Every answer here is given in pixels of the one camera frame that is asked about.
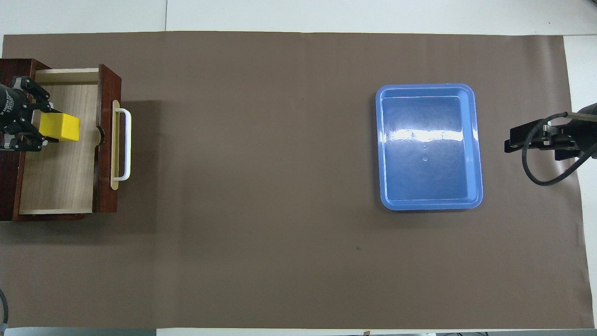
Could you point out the dark brown wooden cabinet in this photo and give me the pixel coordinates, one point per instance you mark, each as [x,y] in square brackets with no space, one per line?
[9,186]

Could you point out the blue plastic tray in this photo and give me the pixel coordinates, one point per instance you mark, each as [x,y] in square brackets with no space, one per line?
[429,177]

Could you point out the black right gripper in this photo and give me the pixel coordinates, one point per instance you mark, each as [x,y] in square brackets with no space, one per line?
[573,130]

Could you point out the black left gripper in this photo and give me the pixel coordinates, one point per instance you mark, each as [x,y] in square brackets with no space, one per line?
[11,112]

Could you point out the wooden drawer with dark front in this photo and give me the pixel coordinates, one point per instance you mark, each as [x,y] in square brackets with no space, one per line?
[60,182]

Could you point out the yellow cube block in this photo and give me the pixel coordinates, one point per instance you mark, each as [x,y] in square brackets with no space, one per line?
[58,127]

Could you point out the brown paper table mat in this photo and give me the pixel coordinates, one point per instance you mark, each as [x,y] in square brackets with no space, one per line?
[280,186]

